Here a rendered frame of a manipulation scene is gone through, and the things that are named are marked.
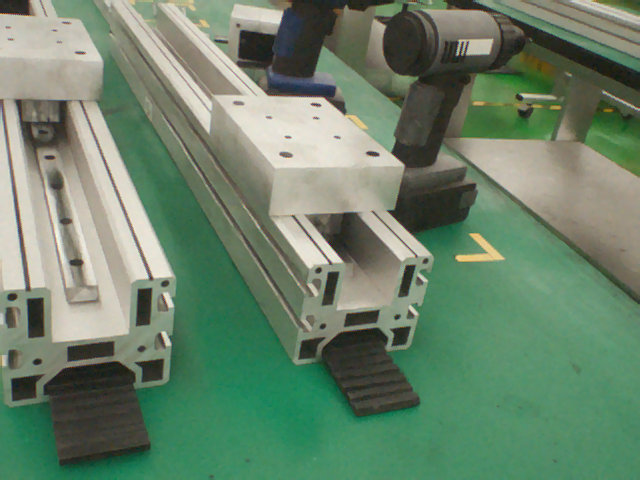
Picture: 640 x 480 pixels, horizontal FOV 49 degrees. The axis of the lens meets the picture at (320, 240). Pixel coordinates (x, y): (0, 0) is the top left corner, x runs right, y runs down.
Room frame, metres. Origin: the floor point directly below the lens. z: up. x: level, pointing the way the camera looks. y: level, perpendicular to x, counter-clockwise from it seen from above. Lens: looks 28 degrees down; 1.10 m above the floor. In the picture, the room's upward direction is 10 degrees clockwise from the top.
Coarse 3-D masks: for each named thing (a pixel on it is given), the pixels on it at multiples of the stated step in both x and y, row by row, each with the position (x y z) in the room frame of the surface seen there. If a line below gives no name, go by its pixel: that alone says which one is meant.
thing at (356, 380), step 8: (368, 368) 0.41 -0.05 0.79; (376, 368) 0.41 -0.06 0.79; (384, 368) 0.42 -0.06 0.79; (392, 368) 0.42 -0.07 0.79; (336, 376) 0.40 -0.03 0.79; (344, 376) 0.40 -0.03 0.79; (352, 376) 0.40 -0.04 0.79; (360, 376) 0.40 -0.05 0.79; (368, 376) 0.41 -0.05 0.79; (376, 376) 0.41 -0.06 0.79; (384, 376) 0.41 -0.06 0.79; (392, 376) 0.41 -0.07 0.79; (400, 376) 0.41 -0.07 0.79; (344, 384) 0.39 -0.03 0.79; (352, 384) 0.39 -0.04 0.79; (360, 384) 0.39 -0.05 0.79; (368, 384) 0.40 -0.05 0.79; (376, 384) 0.40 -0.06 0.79; (384, 384) 0.40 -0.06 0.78; (392, 384) 0.40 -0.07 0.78; (344, 392) 0.39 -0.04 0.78
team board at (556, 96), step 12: (564, 72) 4.14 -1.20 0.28; (564, 84) 4.15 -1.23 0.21; (516, 96) 4.09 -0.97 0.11; (528, 96) 4.07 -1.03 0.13; (540, 96) 4.12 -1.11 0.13; (552, 96) 4.16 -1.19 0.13; (612, 96) 3.77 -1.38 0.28; (528, 108) 4.05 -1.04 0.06; (624, 108) 3.67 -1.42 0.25; (636, 108) 3.60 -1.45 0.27
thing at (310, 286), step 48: (144, 48) 0.89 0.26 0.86; (192, 48) 0.95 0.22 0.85; (144, 96) 0.87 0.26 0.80; (192, 96) 0.72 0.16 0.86; (192, 144) 0.67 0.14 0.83; (240, 192) 0.56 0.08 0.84; (240, 240) 0.53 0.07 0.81; (288, 240) 0.44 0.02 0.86; (336, 240) 0.53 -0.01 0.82; (384, 240) 0.47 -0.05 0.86; (288, 288) 0.43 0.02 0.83; (336, 288) 0.42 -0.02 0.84; (384, 288) 0.46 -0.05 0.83; (288, 336) 0.42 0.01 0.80; (384, 336) 0.45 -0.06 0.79
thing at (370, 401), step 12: (396, 384) 0.40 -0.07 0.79; (408, 384) 0.40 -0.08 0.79; (348, 396) 0.38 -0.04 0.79; (360, 396) 0.38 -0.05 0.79; (372, 396) 0.39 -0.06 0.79; (384, 396) 0.39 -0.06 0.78; (396, 396) 0.39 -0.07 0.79; (408, 396) 0.39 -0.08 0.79; (360, 408) 0.37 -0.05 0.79; (372, 408) 0.37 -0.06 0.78; (384, 408) 0.38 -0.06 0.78; (396, 408) 0.38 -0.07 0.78
